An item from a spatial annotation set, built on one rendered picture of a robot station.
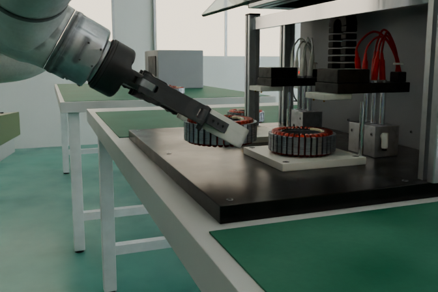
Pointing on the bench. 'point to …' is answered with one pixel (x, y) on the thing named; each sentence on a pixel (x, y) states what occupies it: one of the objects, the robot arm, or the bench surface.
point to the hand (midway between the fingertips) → (218, 128)
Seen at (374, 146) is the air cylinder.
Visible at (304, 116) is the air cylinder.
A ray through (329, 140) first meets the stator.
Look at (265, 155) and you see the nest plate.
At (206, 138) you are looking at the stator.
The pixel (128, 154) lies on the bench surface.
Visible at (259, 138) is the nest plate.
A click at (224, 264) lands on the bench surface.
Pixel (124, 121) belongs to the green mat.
